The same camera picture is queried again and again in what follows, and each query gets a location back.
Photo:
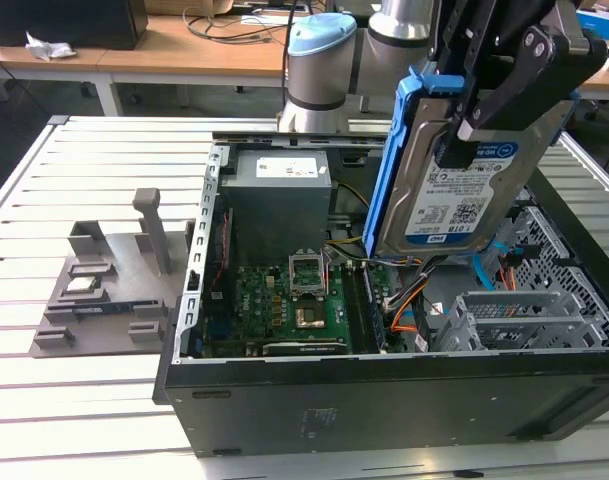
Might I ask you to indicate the grey power supply unit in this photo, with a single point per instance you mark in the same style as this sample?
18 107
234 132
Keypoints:
274 205

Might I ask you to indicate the blue cardboard box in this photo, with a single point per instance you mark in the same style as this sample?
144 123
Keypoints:
606 21

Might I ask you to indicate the crumpled white paper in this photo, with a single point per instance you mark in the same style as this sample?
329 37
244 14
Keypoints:
49 47

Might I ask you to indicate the grey parts rack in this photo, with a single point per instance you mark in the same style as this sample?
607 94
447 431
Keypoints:
129 285

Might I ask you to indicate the hard disk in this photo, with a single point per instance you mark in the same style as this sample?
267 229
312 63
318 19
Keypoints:
434 200

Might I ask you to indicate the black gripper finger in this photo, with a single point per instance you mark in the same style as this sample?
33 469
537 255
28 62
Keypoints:
559 60
471 55

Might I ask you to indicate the metal disk bay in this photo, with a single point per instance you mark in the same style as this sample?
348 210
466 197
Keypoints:
514 305

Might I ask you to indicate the wooden desk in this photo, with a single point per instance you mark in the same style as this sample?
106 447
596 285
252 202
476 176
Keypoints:
184 57

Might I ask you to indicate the green motherboard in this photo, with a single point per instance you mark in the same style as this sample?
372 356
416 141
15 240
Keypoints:
256 300

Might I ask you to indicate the CPU socket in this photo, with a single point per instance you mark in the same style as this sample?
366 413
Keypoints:
309 318

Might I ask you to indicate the black open PC case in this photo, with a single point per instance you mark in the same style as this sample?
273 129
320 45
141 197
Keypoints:
384 400

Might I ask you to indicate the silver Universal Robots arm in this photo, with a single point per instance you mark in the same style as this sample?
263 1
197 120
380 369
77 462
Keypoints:
314 75

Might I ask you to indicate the blue RAM stick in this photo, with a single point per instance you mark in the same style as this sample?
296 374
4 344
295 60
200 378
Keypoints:
375 310

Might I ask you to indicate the black RAM slot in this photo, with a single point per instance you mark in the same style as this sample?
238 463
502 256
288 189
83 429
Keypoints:
355 310

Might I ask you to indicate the silver CPU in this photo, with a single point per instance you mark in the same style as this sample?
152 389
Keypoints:
81 285

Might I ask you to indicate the black graphics card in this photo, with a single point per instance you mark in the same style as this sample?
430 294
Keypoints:
304 348

